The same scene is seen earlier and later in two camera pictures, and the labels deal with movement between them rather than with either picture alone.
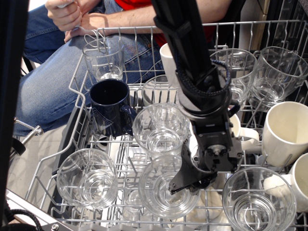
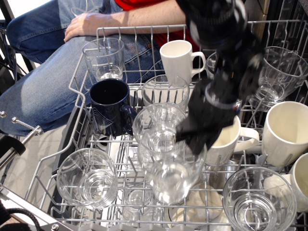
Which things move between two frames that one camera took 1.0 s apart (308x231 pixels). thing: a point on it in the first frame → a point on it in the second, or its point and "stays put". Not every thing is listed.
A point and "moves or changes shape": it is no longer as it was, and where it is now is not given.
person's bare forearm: x=140 y=17 stays put
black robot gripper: x=214 y=149 → x=215 y=102
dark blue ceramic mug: x=112 y=114 stays put
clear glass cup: x=279 y=73 stays put
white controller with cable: x=63 y=6 → x=86 y=8
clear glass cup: x=259 y=198 stays put
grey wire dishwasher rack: x=201 y=127 stays put
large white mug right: x=285 y=133 stays put
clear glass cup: x=154 y=193 moves or changes shape
